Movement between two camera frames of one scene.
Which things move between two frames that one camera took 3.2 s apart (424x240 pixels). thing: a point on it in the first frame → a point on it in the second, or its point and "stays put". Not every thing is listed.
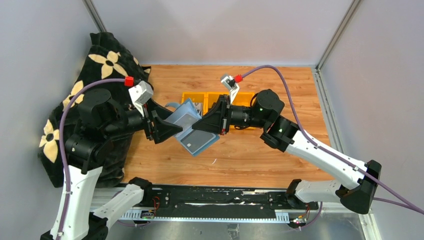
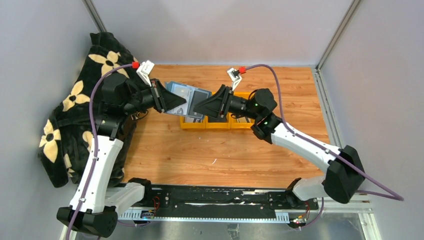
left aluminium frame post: x=94 y=15 stays put
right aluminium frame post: x=352 y=9 stays put
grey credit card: x=197 y=140 → x=198 y=96
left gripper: x=161 y=129 → x=164 y=100
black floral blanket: x=104 y=57 stays put
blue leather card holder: x=193 y=140 → x=191 y=94
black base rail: x=219 y=202 stays put
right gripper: x=217 y=120 → x=217 y=105
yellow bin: x=199 y=97 → x=187 y=125
